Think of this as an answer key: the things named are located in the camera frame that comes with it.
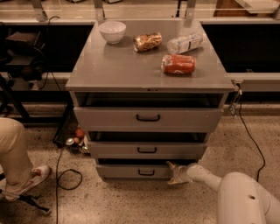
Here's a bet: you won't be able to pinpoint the black floor cable loop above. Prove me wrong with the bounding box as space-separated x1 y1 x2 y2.
54 147 83 224

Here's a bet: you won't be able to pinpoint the black tripod leg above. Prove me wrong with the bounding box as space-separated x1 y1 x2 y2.
0 190 51 214

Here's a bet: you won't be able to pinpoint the grey middle drawer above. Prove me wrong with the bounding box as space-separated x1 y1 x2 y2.
88 142 207 159

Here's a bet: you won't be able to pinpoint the black power cable right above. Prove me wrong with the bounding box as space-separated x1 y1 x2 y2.
238 95 267 183

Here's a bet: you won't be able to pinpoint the white ceramic bowl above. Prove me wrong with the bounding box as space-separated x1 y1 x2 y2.
99 21 126 44

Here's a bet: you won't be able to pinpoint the black camera equipment stand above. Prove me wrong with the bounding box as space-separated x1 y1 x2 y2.
0 23 48 123

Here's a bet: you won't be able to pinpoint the person leg beige trousers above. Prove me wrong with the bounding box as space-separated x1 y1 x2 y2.
0 117 33 188

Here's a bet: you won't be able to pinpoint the grey bottom drawer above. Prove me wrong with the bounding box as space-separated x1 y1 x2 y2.
96 164 172 180

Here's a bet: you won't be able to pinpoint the metal clamp bracket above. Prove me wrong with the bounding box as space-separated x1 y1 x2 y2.
229 80 243 117

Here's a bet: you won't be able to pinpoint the grey top drawer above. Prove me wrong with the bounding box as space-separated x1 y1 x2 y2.
74 107 222 133

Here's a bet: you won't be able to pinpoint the grey drawer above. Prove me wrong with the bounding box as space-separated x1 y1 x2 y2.
74 107 222 133
88 142 207 159
96 164 172 180

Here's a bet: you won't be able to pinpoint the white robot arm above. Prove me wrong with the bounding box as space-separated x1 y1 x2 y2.
167 161 280 224

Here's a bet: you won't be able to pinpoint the white red sneaker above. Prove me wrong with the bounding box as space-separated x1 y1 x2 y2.
4 165 52 201

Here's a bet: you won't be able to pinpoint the gold crumpled snack can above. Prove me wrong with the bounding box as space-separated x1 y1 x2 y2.
133 32 162 53

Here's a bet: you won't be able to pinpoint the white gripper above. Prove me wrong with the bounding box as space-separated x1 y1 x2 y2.
166 161 193 185

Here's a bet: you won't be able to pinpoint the red soda can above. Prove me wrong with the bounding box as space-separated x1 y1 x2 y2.
161 54 196 74

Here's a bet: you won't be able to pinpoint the clear plastic water bottle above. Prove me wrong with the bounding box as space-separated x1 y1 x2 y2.
167 33 203 54

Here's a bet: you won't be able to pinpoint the grey metal drawer cabinet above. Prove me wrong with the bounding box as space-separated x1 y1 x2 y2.
65 18 236 184

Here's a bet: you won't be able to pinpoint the pile of toy food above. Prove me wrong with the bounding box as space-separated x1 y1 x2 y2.
66 128 90 155

